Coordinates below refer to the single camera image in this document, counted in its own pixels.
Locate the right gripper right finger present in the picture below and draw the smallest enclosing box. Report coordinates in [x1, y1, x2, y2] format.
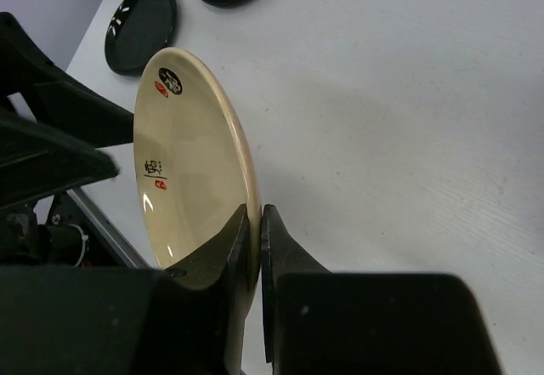
[260, 205, 502, 374]

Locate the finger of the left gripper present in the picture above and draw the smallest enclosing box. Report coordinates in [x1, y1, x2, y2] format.
[1, 110, 119, 209]
[1, 12, 133, 148]

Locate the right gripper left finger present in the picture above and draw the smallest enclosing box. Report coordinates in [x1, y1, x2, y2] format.
[1, 206, 249, 374]

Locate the small black plate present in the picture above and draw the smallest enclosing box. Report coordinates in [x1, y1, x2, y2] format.
[105, 0, 178, 76]

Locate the beige plate with characters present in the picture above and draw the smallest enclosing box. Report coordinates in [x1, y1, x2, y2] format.
[133, 48, 262, 310]

